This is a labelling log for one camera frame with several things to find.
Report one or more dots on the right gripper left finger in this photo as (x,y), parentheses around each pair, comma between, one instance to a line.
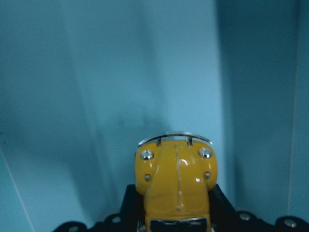
(130,218)

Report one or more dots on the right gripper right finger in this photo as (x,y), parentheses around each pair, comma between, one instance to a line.
(224,217)

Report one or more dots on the yellow beetle toy car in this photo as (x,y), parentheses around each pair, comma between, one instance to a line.
(174,173)

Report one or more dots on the light blue plastic bin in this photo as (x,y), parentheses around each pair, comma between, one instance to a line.
(83,81)

